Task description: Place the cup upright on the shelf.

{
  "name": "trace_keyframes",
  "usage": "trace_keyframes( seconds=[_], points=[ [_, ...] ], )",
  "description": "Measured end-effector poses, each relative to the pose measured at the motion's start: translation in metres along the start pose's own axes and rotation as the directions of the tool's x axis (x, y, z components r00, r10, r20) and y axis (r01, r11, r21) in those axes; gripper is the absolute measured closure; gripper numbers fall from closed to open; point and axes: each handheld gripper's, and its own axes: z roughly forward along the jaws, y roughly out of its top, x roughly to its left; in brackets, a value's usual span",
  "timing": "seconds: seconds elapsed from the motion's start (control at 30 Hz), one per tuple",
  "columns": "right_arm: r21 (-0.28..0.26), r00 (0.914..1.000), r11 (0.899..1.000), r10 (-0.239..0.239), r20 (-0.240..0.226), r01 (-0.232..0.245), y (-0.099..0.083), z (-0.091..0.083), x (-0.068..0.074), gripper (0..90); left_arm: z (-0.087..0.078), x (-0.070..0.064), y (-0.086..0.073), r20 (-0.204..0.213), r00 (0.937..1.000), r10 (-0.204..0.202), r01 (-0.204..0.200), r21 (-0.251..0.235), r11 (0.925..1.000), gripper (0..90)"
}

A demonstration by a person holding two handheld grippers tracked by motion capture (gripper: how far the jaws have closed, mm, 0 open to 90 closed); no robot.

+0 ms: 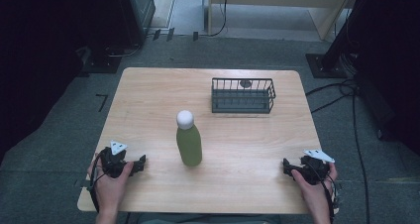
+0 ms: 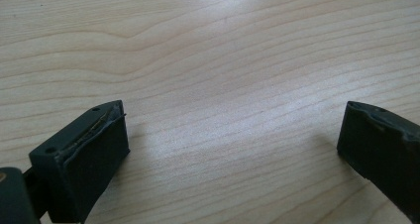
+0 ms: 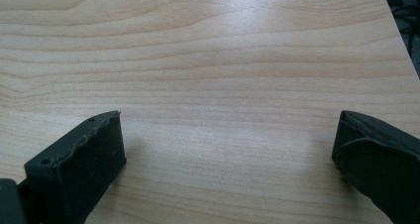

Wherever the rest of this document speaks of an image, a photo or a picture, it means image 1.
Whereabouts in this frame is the black hanging cable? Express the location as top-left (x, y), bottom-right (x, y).
top-left (208, 0), bottom-right (230, 38)

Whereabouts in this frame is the person's right hand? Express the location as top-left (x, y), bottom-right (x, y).
top-left (290, 162), bottom-right (339, 216)

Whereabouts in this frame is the dark wire basket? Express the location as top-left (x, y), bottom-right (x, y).
top-left (210, 76), bottom-right (277, 115)

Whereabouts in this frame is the green bottle with white cap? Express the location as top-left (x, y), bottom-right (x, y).
top-left (175, 109), bottom-right (203, 168)

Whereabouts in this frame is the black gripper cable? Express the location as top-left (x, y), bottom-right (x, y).
top-left (309, 163), bottom-right (340, 223)
top-left (88, 152), bottom-right (107, 214)

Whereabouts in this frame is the dark curtain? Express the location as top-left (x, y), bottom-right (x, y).
top-left (0, 0), bottom-right (120, 164)
top-left (343, 0), bottom-right (420, 156)

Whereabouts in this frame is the black stand with square base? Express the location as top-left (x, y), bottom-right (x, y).
top-left (77, 45), bottom-right (124, 75)

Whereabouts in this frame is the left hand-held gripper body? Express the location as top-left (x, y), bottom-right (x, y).
top-left (98, 139), bottom-right (135, 179)

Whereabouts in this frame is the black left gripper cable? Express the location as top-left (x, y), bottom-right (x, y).
top-left (88, 152), bottom-right (107, 214)

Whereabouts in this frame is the black stand with base plate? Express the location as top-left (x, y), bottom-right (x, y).
top-left (304, 0), bottom-right (380, 79)

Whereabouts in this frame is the black floor cable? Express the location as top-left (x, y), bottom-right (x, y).
top-left (305, 78), bottom-right (371, 224)

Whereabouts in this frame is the beige wooden desk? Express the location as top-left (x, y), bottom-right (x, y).
top-left (207, 0), bottom-right (360, 42)

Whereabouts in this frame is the person's left hand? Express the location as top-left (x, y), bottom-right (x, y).
top-left (86, 153), bottom-right (135, 216)

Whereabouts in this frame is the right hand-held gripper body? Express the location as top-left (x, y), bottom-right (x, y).
top-left (294, 149), bottom-right (336, 186)

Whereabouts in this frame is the black cabinet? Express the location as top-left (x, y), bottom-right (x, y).
top-left (113, 0), bottom-right (157, 50)

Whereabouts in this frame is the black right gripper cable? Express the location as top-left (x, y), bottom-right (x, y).
top-left (309, 163), bottom-right (340, 223)

